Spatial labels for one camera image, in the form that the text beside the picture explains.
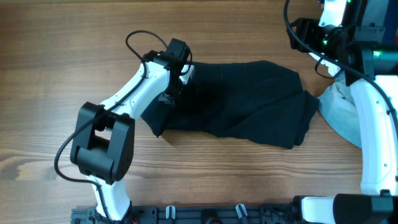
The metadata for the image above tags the white printed cloth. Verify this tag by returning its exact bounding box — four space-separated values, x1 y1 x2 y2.
309 53 344 79

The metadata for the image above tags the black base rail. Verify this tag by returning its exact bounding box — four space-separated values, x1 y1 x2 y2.
70 203 299 224

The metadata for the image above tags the light blue denim garment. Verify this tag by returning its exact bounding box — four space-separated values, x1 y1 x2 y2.
318 74 361 148

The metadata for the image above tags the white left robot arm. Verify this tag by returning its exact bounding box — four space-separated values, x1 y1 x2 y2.
70 39 193 223

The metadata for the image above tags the black shorts garment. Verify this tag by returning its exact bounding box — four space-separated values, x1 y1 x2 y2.
141 61 320 149

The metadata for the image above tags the navy blue garment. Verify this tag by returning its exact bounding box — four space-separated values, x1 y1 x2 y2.
382 0 398 45

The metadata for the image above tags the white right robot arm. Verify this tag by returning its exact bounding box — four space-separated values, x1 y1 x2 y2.
286 0 397 223

